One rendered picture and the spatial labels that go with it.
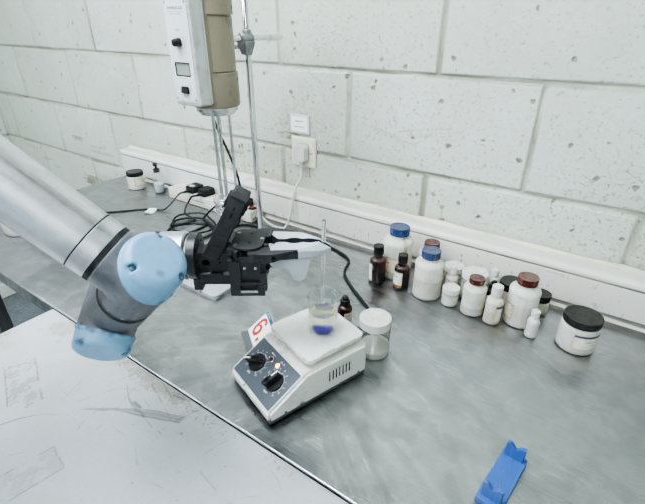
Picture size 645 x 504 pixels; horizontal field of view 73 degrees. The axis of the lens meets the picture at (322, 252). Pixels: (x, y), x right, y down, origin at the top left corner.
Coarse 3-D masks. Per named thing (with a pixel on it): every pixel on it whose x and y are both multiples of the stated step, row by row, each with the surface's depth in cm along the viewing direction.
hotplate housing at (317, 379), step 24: (264, 336) 76; (240, 360) 75; (288, 360) 71; (336, 360) 71; (360, 360) 75; (240, 384) 73; (312, 384) 69; (336, 384) 73; (264, 408) 68; (288, 408) 68
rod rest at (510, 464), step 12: (504, 456) 62; (516, 456) 61; (492, 468) 60; (504, 468) 60; (516, 468) 60; (492, 480) 59; (504, 480) 59; (516, 480) 59; (480, 492) 57; (492, 492) 55; (504, 492) 55
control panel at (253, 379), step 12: (264, 348) 75; (276, 360) 72; (240, 372) 73; (252, 372) 72; (264, 372) 71; (288, 372) 69; (252, 384) 71; (288, 384) 68; (264, 396) 68; (276, 396) 67
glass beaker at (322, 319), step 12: (312, 288) 73; (336, 288) 72; (312, 300) 74; (336, 300) 71; (312, 312) 71; (324, 312) 70; (336, 312) 72; (312, 324) 72; (324, 324) 71; (336, 324) 73; (324, 336) 73
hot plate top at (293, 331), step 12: (300, 312) 79; (276, 324) 76; (288, 324) 76; (300, 324) 76; (348, 324) 76; (288, 336) 73; (300, 336) 73; (312, 336) 73; (336, 336) 73; (348, 336) 73; (360, 336) 73; (300, 348) 70; (312, 348) 70; (324, 348) 70; (336, 348) 71; (312, 360) 68
